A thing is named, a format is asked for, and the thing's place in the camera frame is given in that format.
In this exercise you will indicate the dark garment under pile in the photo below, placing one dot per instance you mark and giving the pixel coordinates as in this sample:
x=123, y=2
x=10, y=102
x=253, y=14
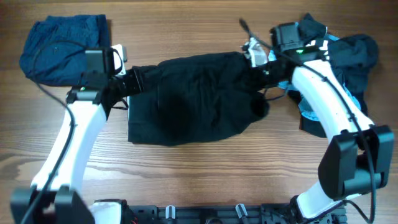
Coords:
x=354, y=56

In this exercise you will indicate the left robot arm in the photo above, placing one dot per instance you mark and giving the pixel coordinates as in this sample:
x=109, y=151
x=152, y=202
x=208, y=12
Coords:
x=54, y=193

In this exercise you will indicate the black garment with white lettering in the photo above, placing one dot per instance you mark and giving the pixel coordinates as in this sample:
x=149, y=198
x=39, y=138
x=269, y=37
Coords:
x=313, y=35

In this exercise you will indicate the light blue garment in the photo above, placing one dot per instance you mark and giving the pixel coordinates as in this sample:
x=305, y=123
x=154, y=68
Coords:
x=305, y=109

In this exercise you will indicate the black shorts with white lining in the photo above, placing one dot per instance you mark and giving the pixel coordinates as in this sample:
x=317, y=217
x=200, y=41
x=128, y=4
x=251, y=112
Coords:
x=196, y=99

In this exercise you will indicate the folded navy blue shorts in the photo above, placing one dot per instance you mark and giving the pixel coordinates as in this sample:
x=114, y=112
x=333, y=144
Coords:
x=51, y=56

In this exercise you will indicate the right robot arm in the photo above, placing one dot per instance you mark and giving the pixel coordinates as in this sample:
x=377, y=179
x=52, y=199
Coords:
x=358, y=157

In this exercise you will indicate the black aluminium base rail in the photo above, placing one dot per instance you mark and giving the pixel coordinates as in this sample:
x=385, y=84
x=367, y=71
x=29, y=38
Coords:
x=259, y=214

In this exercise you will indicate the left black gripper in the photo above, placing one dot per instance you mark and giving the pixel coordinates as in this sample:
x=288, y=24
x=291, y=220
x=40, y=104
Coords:
x=136, y=87

